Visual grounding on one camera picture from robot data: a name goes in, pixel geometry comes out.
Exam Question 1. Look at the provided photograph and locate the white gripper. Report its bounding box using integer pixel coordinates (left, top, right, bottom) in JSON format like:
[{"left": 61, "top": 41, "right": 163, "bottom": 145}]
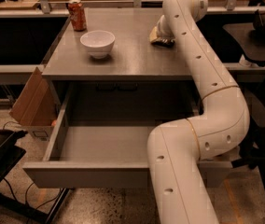
[{"left": 149, "top": 15, "right": 174, "bottom": 45}]

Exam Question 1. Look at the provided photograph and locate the dark rxbar chocolate bar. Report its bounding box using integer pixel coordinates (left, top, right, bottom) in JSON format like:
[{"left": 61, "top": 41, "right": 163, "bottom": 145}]
[{"left": 152, "top": 37, "right": 174, "bottom": 48}]

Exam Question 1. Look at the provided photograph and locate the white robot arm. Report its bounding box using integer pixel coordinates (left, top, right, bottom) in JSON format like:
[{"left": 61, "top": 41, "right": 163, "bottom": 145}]
[{"left": 147, "top": 0, "right": 250, "bottom": 224}]

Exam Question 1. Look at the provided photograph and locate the grey cabinet with top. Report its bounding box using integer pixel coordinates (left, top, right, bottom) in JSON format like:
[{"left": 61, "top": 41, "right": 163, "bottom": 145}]
[{"left": 43, "top": 8, "right": 199, "bottom": 103}]

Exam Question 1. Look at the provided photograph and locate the open grey top drawer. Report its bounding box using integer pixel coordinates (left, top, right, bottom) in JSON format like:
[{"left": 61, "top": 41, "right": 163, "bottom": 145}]
[{"left": 22, "top": 83, "right": 233, "bottom": 189}]

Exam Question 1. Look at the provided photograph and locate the white ceramic bowl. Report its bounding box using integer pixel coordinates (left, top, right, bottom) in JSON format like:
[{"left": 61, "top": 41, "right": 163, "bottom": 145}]
[{"left": 80, "top": 30, "right": 116, "bottom": 59}]

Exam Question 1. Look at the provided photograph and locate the orange soda can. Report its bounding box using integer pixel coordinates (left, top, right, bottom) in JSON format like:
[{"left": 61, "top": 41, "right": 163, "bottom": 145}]
[{"left": 67, "top": 0, "right": 87, "bottom": 31}]

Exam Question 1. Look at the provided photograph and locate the brown cardboard box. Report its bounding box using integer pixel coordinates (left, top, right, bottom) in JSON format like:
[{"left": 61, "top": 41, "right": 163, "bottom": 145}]
[{"left": 9, "top": 68, "right": 57, "bottom": 142}]

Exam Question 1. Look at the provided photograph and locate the black cart at left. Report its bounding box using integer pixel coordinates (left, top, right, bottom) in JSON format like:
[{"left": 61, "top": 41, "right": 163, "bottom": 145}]
[{"left": 0, "top": 130, "right": 69, "bottom": 224}]

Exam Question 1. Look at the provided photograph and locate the black drawer handle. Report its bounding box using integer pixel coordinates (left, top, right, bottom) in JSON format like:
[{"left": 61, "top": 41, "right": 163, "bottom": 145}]
[{"left": 95, "top": 83, "right": 138, "bottom": 92}]

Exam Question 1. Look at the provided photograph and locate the black floor cable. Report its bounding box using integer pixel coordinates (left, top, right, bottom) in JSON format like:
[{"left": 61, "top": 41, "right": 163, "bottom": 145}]
[{"left": 1, "top": 176, "right": 62, "bottom": 224}]

